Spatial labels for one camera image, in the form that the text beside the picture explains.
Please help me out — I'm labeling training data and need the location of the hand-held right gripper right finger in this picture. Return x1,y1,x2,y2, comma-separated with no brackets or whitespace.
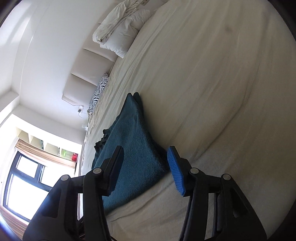
167,146,267,241

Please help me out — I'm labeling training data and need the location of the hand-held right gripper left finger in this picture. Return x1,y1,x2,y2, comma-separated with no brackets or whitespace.
22,146,125,241

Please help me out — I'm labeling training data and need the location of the dark teal knit sweater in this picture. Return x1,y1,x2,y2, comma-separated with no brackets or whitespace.
91,92,172,215

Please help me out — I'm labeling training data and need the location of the beige curtain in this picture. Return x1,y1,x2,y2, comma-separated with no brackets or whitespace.
14,138,77,169

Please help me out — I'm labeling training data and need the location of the zebra print pillow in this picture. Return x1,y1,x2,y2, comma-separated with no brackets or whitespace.
89,72,110,114

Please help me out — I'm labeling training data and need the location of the black framed window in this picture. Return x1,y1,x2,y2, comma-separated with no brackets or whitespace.
1,152,52,223

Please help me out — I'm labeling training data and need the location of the bed with beige sheet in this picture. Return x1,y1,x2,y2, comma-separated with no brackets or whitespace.
80,0,296,241

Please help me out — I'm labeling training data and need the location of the beige padded headboard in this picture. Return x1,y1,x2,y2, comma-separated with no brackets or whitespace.
62,22,121,104

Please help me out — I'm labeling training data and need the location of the white folded duvet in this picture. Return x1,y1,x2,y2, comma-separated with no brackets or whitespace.
92,0,160,58

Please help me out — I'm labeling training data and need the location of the white wall shelf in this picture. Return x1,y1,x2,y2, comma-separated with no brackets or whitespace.
16,126,82,163

